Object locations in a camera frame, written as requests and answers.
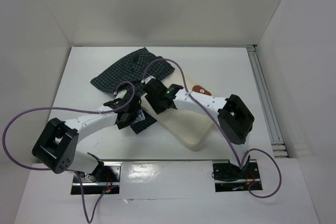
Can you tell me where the dark grid-pattern pillowcase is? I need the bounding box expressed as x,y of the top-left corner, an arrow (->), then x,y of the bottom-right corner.
90,48 -> 175,134

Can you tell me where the cream pillow with bear print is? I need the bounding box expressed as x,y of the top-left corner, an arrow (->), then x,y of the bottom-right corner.
140,71 -> 214,152

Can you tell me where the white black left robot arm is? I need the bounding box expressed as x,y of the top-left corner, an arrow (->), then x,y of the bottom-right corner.
32,94 -> 144,182

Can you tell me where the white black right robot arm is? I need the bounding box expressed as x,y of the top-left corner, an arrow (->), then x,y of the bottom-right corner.
144,79 -> 255,178

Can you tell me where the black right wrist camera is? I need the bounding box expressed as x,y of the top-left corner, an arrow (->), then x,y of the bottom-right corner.
144,78 -> 167,96

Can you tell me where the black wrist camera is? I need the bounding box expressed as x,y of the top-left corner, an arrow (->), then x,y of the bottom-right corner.
144,78 -> 167,96
114,90 -> 133,104

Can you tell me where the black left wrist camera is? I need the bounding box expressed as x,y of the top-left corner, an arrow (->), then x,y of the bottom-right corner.
114,90 -> 133,104

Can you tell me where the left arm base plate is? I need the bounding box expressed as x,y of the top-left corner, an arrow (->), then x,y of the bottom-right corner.
70,162 -> 122,195

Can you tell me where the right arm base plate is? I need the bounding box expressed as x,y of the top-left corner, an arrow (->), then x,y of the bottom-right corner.
212,161 -> 263,193

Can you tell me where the aluminium frame rail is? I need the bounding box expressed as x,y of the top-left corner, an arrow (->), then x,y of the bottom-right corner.
246,45 -> 290,158

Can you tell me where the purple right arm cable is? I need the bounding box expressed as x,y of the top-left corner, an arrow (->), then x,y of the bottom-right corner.
141,58 -> 283,198

